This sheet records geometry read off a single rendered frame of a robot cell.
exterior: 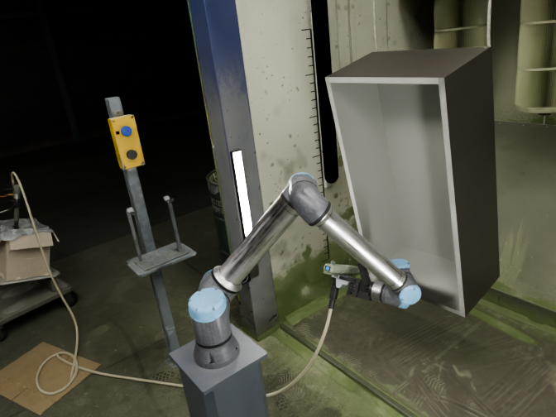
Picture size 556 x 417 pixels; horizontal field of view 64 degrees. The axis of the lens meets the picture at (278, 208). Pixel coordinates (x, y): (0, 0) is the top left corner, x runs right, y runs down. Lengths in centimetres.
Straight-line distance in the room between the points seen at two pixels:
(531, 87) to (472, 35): 51
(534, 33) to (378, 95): 95
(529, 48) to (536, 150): 73
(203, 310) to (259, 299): 114
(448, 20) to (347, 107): 115
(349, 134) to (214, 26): 86
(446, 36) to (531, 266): 153
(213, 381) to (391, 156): 150
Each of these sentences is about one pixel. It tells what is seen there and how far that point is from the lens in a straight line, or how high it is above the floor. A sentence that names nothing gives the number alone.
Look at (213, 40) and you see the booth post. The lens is 241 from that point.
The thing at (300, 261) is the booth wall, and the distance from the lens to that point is 300.
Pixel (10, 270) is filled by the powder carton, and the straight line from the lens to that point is 377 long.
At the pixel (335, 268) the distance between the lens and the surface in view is 211.
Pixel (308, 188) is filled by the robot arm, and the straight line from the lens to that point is 167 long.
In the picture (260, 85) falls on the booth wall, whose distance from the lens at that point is 256.
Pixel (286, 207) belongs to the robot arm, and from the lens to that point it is 177.
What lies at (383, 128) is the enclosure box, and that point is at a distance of 252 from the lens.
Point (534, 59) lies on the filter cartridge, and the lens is 296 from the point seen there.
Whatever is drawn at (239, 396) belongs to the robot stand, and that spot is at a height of 51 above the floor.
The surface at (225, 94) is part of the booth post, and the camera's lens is 244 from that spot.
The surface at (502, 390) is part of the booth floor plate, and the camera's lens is 271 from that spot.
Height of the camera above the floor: 186
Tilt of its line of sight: 22 degrees down
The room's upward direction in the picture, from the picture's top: 7 degrees counter-clockwise
